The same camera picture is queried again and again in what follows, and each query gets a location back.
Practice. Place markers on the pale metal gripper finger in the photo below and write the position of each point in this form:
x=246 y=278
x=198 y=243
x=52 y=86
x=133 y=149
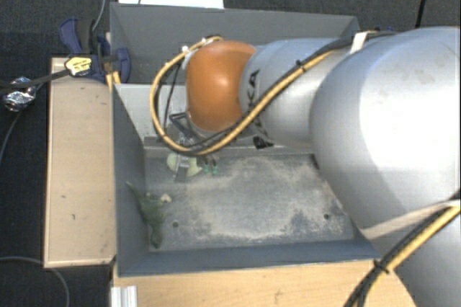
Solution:
x=182 y=174

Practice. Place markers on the pale green soft thing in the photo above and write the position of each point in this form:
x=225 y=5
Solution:
x=172 y=161

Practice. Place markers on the green toy lizard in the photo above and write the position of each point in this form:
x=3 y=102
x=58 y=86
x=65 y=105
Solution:
x=153 y=212

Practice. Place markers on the grey metal bin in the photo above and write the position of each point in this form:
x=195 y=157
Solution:
x=252 y=201

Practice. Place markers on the pale wood flat board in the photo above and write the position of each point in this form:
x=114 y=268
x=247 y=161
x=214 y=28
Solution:
x=79 y=168

